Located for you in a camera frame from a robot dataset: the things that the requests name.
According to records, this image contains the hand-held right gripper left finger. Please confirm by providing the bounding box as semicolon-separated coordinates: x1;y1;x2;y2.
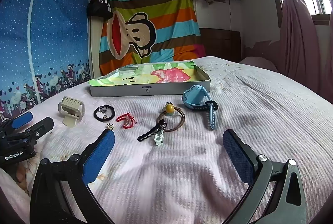
30;128;116;224

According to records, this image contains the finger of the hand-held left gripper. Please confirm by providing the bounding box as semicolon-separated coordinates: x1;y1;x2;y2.
8;117;55;148
0;111;34;136

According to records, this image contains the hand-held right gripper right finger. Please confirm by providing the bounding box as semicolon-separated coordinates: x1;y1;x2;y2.
222;129;305;224

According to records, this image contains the beige hair claw clip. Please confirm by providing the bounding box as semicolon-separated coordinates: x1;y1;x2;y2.
57;96;85;128

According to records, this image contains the black hair tie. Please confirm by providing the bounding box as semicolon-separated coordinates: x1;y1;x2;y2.
94;106;115;122

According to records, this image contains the red cord bracelet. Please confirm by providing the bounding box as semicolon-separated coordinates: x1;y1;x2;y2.
116;112;137;130

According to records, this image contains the black hair clip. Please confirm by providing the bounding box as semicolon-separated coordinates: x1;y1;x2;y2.
138;120;167;142

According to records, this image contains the white chain hair clip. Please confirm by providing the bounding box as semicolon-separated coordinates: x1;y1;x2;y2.
153;130;165;146

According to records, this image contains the blue smartwatch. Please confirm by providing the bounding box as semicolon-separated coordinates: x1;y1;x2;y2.
182;85;219;131

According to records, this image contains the brown hair tie yellow bead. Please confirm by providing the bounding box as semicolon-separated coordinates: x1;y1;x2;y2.
157;102;186;133

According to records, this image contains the grey cardboard box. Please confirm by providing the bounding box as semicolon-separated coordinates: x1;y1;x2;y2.
88;59;212;97

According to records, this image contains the blue dotted fabric wardrobe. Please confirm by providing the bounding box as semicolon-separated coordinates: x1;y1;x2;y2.
0;0;94;120

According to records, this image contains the pink pillow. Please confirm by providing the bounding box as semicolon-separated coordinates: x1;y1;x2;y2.
239;56;279;74

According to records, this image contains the colourful printed cloth lining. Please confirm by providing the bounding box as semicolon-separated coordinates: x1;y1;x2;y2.
89;60;201;87

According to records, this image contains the beige wooden board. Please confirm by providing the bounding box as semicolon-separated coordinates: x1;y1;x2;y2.
89;0;112;79

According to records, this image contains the dark wooden headboard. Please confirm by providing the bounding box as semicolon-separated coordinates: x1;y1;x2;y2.
199;28;241;63

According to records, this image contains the black tote bag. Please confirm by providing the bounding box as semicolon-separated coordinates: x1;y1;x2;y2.
86;0;113;21

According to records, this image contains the pink curtain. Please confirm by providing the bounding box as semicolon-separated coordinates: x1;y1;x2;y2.
263;0;333;105

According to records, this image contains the striped monkey print sheet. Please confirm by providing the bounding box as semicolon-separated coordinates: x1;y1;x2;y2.
98;0;206;76

